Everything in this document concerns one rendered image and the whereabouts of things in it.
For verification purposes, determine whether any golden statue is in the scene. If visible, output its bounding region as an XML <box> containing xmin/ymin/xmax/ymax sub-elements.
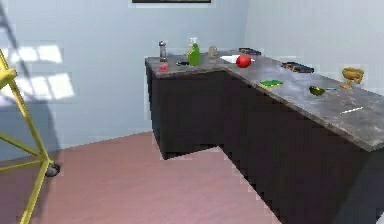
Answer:
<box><xmin>339</xmin><ymin>67</ymin><xmax>365</xmax><ymax>90</ymax></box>

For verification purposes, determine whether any dark book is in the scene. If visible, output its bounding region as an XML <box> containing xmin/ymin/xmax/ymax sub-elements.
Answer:
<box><xmin>238</xmin><ymin>47</ymin><xmax>262</xmax><ymax>56</ymax></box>

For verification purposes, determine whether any framed wall picture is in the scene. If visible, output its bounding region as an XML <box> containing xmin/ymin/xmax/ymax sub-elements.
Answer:
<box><xmin>128</xmin><ymin>0</ymin><xmax>216</xmax><ymax>8</ymax></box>

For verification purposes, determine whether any green spray bottle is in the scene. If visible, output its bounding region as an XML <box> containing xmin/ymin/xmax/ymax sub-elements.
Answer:
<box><xmin>187</xmin><ymin>37</ymin><xmax>202</xmax><ymax>67</ymax></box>

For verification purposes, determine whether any black flat tray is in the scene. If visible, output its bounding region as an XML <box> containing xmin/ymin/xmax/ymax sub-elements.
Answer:
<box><xmin>281</xmin><ymin>61</ymin><xmax>315</xmax><ymax>74</ymax></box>

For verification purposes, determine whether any red apple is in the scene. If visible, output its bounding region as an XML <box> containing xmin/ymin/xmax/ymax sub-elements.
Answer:
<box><xmin>235</xmin><ymin>54</ymin><xmax>256</xmax><ymax>69</ymax></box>

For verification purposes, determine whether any yellow metal frame cart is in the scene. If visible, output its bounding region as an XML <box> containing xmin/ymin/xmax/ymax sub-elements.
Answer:
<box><xmin>0</xmin><ymin>49</ymin><xmax>62</xmax><ymax>224</ymax></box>

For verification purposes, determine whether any dark green bowl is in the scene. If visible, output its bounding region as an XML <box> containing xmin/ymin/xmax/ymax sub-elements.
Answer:
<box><xmin>308</xmin><ymin>85</ymin><xmax>326</xmax><ymax>97</ymax></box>

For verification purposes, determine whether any green sponge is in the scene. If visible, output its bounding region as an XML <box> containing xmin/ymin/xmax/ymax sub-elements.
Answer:
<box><xmin>259</xmin><ymin>79</ymin><xmax>284</xmax><ymax>90</ymax></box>

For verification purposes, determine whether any white knife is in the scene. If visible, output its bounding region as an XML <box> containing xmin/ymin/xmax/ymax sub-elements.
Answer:
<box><xmin>339</xmin><ymin>106</ymin><xmax>364</xmax><ymax>115</ymax></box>

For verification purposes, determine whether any black kitchen counter cabinet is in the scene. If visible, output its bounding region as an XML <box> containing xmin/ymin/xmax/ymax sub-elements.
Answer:
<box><xmin>144</xmin><ymin>49</ymin><xmax>384</xmax><ymax>224</ymax></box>

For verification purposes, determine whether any grey pepper mill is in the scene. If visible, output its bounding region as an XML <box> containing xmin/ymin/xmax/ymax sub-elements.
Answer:
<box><xmin>158</xmin><ymin>40</ymin><xmax>168</xmax><ymax>63</ymax></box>

